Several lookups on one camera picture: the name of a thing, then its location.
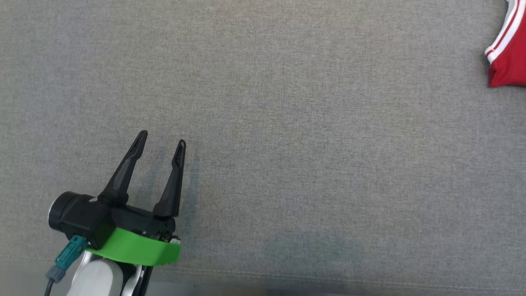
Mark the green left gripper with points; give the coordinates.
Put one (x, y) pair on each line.
(135, 246)

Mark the red basketball jersey white sleeves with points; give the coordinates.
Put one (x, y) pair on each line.
(511, 61)

